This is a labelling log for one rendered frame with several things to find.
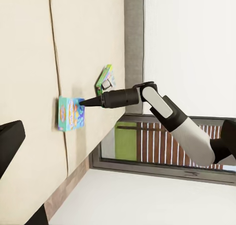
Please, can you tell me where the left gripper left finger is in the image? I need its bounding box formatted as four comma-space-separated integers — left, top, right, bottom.
0, 120, 26, 179

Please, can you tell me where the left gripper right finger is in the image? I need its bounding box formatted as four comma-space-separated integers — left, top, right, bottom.
220, 120, 236, 159

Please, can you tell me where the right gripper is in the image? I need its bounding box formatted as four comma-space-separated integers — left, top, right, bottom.
79, 89, 128, 109

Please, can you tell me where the board game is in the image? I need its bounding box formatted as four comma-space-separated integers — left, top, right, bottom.
96, 64, 116, 96
58, 98, 85, 131

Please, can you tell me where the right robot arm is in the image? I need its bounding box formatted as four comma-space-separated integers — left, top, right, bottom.
79, 78, 236, 167

